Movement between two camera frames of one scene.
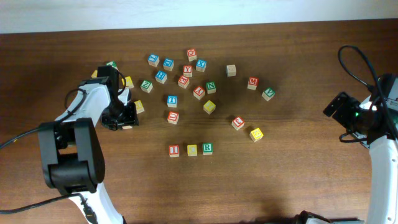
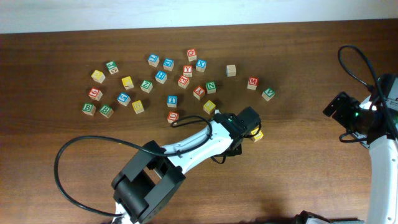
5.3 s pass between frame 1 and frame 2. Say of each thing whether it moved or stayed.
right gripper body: stayed
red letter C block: stayed
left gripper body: moved
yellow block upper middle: stayed
